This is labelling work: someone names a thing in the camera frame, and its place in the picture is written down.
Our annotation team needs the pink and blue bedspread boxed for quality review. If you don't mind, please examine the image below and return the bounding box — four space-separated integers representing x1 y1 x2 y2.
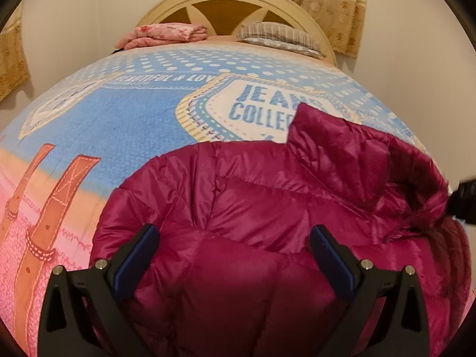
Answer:
1 42 432 356

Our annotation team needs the cream wooden headboard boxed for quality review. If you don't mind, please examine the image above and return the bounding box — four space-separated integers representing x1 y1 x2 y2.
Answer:
139 0 337 65

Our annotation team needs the beige left window curtain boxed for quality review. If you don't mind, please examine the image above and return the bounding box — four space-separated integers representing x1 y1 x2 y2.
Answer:
0 3 30 101

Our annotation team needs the striped pillow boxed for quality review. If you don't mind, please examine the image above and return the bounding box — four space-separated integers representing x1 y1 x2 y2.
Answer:
236 22 327 59

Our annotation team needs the folded pink floral blanket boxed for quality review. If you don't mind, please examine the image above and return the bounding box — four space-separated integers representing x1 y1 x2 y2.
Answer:
115 23 208 51

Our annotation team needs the magenta quilted down jacket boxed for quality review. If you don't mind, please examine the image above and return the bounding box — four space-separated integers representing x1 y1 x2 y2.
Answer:
90 104 471 356

